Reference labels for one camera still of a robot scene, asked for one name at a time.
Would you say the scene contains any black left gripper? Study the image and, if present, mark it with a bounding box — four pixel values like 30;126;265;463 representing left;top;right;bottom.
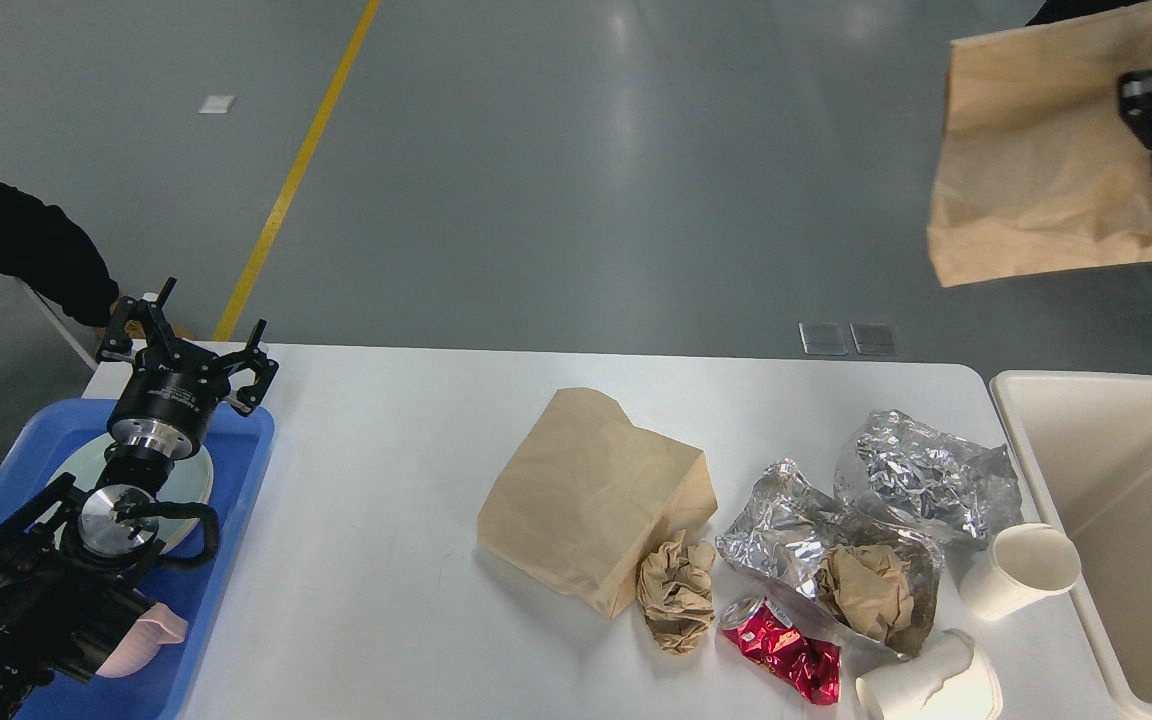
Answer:
96;276;279;461

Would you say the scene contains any pink mug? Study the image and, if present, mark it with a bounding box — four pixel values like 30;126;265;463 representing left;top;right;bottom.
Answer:
94;602;189;679

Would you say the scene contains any white paper cup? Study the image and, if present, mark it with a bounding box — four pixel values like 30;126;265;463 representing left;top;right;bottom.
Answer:
957;523;1082;621
855;629;1005;719

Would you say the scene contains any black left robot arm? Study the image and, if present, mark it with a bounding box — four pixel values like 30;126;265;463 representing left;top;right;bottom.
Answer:
0;279;279;719

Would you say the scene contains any tan boot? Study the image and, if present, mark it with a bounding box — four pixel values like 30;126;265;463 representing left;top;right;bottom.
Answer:
96;296;198;353

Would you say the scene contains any blue plastic tray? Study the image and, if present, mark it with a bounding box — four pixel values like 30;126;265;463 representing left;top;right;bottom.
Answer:
0;397;275;719

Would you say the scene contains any black jacket on chair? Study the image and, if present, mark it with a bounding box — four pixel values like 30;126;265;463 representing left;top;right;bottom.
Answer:
1025;0;1140;26

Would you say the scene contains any person in black left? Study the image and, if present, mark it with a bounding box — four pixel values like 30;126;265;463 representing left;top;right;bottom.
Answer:
0;181;120;328

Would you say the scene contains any white floor tag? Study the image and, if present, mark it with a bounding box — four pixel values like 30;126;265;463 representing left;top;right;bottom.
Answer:
197;94;236;115

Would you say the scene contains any beige plastic bin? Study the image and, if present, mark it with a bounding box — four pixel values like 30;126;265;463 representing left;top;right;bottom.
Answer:
990;372;1152;719

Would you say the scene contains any right clear floor plate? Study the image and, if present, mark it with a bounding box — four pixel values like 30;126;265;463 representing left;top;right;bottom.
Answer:
849;323;900;357

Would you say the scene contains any clear floor plate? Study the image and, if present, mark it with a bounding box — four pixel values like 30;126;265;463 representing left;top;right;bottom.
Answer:
849;323;900;357
797;323;849;357

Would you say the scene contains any left clear floor plate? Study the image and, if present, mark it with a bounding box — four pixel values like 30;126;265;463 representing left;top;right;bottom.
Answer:
797;323;849;357

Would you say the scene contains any rear silver foil wrapper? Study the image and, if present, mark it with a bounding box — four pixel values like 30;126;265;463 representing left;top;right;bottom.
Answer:
833;410;1024;550

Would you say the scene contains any large brown paper bag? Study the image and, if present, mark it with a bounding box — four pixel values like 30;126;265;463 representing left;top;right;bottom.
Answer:
476;387;718;620

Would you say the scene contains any crumpled brown paper ball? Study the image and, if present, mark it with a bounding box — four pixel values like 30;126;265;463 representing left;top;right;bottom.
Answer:
636;530;717;655

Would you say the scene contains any crumpled paper in foil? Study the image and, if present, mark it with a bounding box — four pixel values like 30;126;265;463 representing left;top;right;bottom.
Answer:
814;544;914;644

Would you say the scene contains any silver foil bag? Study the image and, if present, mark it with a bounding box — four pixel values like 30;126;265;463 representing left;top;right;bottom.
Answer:
717;458;945;659

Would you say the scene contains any crushed red can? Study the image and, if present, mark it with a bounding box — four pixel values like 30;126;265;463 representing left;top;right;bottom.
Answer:
717;596;842;706

